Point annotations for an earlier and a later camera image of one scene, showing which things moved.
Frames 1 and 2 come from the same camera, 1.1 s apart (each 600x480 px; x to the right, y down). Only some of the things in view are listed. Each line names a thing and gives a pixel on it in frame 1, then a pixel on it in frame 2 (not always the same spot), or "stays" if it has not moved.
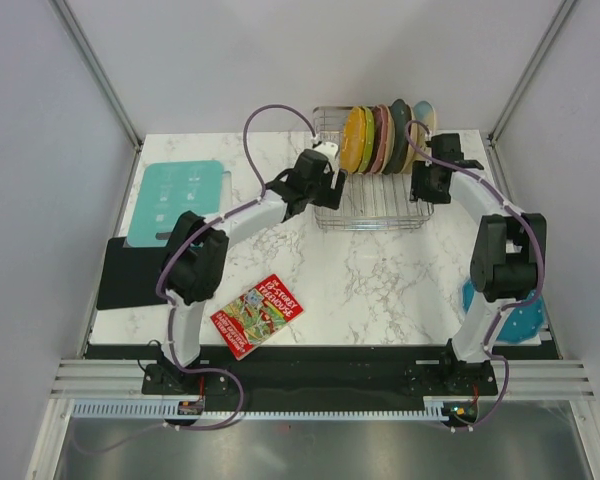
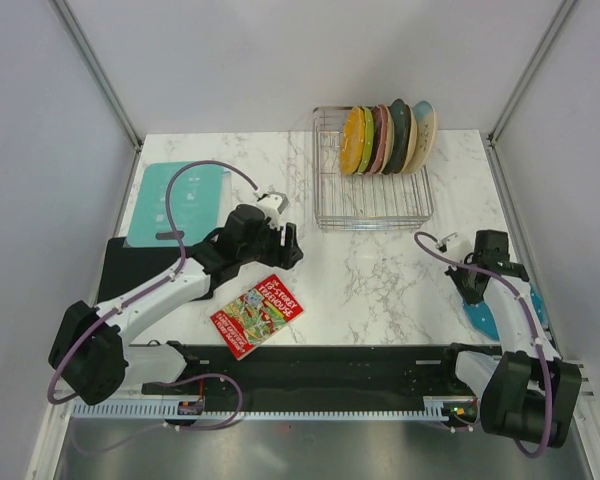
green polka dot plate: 369,140 stays
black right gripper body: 432,193 to 467,290
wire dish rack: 372,202 stays
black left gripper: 330,198 to 287,256
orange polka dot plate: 353,140 stays
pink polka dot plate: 379,120 stays
